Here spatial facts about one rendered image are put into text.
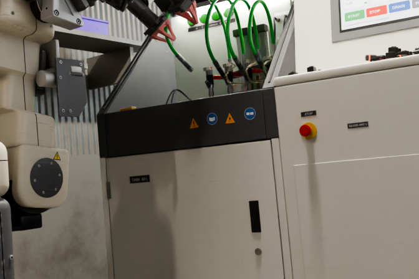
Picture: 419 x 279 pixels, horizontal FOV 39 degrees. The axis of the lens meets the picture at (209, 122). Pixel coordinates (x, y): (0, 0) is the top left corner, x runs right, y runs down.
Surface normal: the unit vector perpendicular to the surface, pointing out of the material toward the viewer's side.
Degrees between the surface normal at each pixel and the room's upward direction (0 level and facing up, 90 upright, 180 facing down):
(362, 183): 90
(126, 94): 90
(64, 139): 90
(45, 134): 90
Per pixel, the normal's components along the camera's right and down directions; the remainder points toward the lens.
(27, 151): 0.80, -0.12
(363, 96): -0.46, -0.04
